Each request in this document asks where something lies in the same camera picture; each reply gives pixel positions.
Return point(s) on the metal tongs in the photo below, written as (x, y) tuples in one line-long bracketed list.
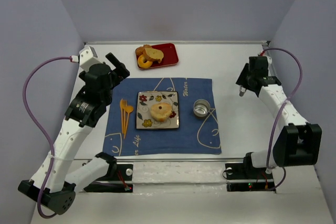
[(242, 91)]

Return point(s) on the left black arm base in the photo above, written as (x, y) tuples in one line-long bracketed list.
[(115, 181)]

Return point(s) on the sliced bread loaf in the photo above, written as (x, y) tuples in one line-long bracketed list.
[(153, 55)]

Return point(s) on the orange plastic spoon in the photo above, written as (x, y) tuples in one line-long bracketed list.
[(128, 109)]

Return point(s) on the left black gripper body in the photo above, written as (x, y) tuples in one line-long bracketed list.
[(119, 69)]

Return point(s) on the brown croissant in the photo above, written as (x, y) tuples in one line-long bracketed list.
[(142, 50)]

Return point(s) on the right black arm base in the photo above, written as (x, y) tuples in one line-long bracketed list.
[(242, 179)]

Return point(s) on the pale speckled bagel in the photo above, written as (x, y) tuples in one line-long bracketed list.
[(161, 111)]

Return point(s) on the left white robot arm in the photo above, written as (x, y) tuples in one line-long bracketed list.
[(52, 187)]

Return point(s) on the red rectangular tray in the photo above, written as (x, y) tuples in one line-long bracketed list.
[(170, 56)]

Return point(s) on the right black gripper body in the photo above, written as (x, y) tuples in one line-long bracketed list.
[(243, 77)]

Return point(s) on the orange plastic fork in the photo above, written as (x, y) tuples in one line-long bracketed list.
[(124, 114)]

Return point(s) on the square floral ceramic plate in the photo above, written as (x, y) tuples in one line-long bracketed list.
[(144, 121)]

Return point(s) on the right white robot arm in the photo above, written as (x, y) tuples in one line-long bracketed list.
[(293, 140)]

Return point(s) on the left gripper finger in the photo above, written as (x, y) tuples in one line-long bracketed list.
[(122, 71), (111, 58)]

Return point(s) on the blue cloth placemat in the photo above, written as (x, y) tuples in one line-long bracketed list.
[(194, 136)]

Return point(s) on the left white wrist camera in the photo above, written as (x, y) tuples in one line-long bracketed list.
[(87, 57)]

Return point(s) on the small metal cup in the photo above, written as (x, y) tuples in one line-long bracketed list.
[(201, 108)]

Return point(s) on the yellow glazed donut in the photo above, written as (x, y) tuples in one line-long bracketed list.
[(143, 62)]

